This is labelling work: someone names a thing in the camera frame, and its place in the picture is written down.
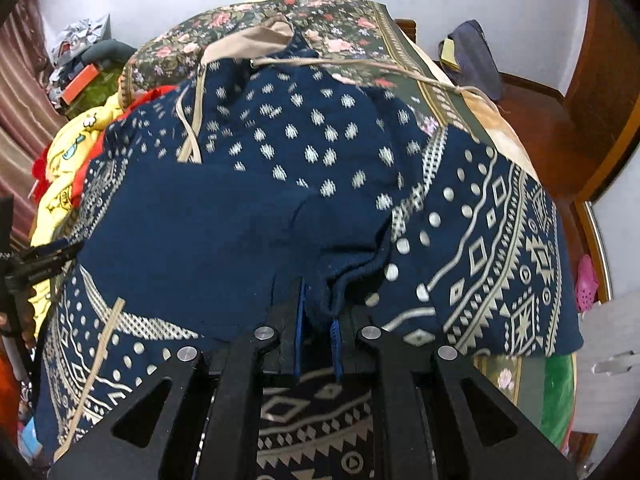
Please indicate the dark grey cushion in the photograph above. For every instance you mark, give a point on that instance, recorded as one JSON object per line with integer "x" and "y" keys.
{"x": 107, "y": 51}

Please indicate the red cloth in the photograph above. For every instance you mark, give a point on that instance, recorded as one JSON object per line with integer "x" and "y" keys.
{"x": 150, "y": 96}

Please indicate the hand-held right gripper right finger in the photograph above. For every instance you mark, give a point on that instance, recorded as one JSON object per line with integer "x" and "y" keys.
{"x": 336, "y": 345}

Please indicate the yellow cartoon print cloth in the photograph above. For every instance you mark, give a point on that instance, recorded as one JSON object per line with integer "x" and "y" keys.
{"x": 65, "y": 160}

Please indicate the navy patterned hooded garment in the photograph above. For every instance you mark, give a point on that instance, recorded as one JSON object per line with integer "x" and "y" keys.
{"x": 225, "y": 235}

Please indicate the striped brown curtain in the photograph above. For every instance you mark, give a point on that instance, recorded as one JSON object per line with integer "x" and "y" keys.
{"x": 20, "y": 110}

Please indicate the green blanket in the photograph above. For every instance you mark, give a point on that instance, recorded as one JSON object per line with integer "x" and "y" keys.
{"x": 557, "y": 395}

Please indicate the dark navy bag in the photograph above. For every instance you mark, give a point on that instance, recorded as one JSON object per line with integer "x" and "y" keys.
{"x": 477, "y": 55}

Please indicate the wooden door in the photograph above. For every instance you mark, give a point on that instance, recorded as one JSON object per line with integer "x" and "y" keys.
{"x": 605, "y": 90}

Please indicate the pink shoe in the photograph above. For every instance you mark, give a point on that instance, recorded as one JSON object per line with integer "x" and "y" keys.
{"x": 586, "y": 282}

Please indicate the orange box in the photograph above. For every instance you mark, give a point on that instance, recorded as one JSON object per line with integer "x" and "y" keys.
{"x": 79, "y": 82}

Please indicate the beige blanket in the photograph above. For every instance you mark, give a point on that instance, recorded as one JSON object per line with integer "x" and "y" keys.
{"x": 500, "y": 125}

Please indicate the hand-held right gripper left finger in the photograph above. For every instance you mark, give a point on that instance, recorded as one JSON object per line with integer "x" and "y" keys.
{"x": 299, "y": 325}

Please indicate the pile of clutter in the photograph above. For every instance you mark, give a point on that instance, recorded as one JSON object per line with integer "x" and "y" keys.
{"x": 80, "y": 35}

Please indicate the floral bedspread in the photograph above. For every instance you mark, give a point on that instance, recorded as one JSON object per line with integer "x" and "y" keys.
{"x": 340, "y": 25}

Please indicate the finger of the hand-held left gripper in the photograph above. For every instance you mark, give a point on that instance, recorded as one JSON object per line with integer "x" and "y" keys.
{"x": 47, "y": 260}

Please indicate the green cloth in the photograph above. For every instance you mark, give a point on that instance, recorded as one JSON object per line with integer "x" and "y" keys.
{"x": 97, "y": 91}

